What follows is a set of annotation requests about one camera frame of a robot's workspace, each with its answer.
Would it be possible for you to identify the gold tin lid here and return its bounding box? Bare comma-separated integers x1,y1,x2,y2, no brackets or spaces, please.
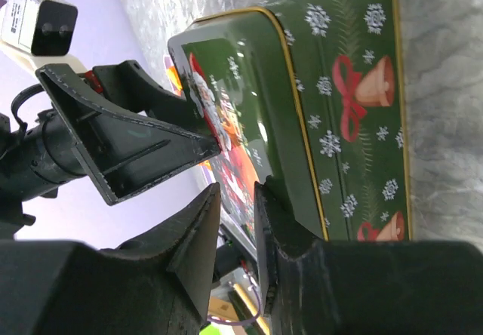
168,7,328,239

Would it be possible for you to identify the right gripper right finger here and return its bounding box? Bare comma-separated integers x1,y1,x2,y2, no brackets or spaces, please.
254,183,482,334

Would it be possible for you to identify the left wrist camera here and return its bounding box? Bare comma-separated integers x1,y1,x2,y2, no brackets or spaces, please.
1,0,87,75

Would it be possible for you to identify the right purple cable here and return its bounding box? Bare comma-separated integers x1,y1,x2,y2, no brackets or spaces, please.
207,281,263,327

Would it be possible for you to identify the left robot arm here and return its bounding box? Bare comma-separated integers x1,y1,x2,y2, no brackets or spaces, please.
1,60,220,238

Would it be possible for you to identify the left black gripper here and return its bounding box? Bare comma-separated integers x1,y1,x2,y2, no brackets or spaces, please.
11,60,220,205

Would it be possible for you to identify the purple plastic tray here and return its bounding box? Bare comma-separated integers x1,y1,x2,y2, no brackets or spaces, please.
163,54,216,183

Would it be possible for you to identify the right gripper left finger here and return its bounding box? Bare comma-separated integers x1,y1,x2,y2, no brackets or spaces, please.
1,183,220,334

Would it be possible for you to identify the green cookie tin box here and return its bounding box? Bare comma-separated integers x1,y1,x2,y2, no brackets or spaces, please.
262,0,412,241

